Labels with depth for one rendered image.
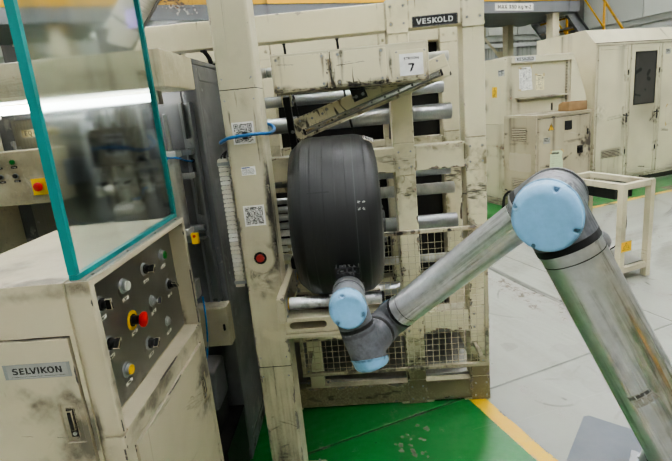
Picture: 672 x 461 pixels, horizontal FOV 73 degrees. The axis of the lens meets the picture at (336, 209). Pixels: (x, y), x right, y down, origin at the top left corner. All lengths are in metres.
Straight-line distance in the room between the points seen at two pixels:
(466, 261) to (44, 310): 0.92
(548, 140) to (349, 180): 4.89
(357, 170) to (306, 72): 0.54
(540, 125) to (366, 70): 4.40
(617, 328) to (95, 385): 1.04
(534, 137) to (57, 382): 5.53
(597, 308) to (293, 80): 1.33
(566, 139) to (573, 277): 5.50
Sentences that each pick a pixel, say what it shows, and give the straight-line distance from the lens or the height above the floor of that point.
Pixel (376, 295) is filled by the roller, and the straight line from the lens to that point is 1.61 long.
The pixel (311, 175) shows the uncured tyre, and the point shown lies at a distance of 1.43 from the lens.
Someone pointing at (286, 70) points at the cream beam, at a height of 1.72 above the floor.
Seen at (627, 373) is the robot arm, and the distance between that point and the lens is 0.97.
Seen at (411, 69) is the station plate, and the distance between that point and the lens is 1.82.
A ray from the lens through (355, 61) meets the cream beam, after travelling 1.81.
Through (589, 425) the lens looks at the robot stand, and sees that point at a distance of 1.63.
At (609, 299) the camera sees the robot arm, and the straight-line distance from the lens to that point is 0.91.
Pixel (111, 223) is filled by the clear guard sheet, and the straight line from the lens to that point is 1.21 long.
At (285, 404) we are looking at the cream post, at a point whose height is 0.45.
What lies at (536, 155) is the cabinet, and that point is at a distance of 6.04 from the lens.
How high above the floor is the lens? 1.57
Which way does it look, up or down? 13 degrees down
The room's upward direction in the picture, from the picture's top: 5 degrees counter-clockwise
